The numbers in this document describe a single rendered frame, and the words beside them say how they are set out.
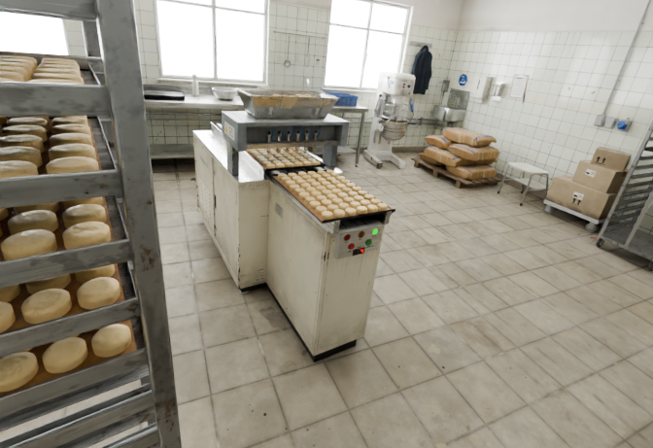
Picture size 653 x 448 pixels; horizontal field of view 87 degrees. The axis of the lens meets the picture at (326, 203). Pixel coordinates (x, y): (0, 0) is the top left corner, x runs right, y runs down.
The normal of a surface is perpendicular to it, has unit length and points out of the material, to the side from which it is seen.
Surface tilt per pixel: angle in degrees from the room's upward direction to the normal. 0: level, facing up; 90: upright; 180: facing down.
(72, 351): 0
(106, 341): 0
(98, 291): 0
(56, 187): 90
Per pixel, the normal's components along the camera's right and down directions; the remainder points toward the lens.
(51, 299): 0.10, -0.91
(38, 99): 0.55, 0.38
